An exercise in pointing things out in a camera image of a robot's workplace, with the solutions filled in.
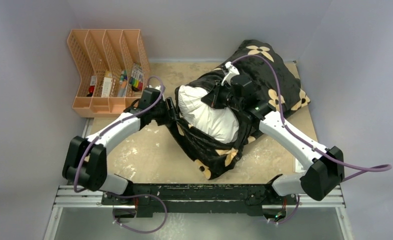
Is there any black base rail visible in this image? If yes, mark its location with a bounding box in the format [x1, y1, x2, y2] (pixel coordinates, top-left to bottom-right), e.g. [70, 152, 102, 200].
[102, 183, 297, 218]

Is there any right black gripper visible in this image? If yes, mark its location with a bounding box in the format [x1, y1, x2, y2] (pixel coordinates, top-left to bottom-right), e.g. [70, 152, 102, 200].
[203, 79, 245, 111]

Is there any aluminium frame rail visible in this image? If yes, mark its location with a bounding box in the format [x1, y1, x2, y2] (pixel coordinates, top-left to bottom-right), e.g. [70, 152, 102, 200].
[53, 185, 346, 208]

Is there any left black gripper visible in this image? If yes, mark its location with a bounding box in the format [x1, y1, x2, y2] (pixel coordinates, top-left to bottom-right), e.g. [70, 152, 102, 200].
[150, 97, 180, 126]

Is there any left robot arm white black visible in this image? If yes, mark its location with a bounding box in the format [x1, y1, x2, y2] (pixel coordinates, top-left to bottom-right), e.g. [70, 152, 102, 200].
[62, 87, 178, 205]

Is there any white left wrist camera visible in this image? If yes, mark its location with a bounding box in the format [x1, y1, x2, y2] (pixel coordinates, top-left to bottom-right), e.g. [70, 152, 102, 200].
[147, 84, 166, 101]

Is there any white paper label sheet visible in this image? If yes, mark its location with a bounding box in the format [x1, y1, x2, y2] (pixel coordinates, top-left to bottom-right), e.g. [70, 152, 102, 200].
[293, 158, 301, 173]

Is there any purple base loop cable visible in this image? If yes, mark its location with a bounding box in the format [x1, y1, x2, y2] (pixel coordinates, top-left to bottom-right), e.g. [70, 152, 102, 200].
[112, 193, 169, 235]

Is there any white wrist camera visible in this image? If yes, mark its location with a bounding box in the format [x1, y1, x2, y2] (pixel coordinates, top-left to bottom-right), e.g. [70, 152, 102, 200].
[221, 61, 240, 86]
[147, 84, 166, 101]

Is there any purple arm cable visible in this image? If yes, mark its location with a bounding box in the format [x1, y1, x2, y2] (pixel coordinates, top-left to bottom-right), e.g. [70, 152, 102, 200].
[231, 54, 393, 182]
[72, 76, 167, 194]

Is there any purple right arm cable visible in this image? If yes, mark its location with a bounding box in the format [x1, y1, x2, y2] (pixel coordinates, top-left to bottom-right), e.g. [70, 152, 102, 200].
[231, 54, 393, 182]

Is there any colourful marker set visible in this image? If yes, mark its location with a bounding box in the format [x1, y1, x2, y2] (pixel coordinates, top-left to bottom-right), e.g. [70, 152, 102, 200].
[129, 63, 144, 92]

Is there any white pillow insert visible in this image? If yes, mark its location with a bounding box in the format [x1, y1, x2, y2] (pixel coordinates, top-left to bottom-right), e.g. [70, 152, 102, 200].
[177, 85, 239, 144]

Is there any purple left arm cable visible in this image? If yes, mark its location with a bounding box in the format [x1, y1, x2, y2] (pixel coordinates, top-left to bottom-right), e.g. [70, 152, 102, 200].
[72, 76, 167, 194]

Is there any black pillowcase with beige flowers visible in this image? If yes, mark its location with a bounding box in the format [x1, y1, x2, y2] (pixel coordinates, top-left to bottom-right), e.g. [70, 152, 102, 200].
[171, 39, 311, 180]

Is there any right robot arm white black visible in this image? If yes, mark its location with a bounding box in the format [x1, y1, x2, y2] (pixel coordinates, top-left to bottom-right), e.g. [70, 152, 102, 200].
[201, 75, 344, 204]

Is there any red round object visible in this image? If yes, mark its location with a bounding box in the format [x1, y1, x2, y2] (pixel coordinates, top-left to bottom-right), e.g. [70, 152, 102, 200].
[87, 86, 95, 97]

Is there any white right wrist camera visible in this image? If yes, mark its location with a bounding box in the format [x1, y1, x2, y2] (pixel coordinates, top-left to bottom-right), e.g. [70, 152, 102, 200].
[221, 61, 240, 86]

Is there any orange plastic file organizer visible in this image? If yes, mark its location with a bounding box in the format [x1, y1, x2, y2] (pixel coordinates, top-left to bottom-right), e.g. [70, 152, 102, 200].
[67, 29, 151, 118]

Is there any white card box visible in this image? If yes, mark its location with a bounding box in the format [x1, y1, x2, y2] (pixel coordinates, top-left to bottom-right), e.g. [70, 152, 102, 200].
[101, 77, 113, 98]

